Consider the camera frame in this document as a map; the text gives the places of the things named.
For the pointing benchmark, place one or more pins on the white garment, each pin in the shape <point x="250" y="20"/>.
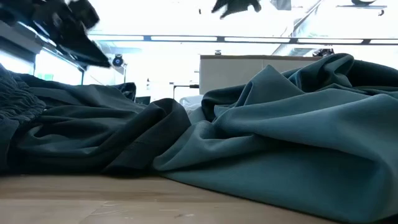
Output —
<point x="191" y="102"/>

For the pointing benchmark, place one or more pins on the black garment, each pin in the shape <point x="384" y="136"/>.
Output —
<point x="93" y="124"/>

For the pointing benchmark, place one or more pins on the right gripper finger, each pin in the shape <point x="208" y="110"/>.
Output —
<point x="227" y="7"/>

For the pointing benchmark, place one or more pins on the dark green garment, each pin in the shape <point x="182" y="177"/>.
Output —
<point x="295" y="140"/>

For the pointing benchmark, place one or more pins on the beige open storage box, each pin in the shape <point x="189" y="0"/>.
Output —
<point x="236" y="74"/>

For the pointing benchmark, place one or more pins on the dark knit sweater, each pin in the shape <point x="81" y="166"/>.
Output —
<point x="18" y="96"/>

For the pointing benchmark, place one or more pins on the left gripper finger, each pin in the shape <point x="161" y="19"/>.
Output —
<point x="88" y="54"/>

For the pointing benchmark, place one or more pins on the round device on stand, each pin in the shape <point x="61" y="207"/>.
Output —
<point x="118" y="61"/>

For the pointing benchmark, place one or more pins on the grey desk panel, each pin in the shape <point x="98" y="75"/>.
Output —
<point x="15" y="40"/>

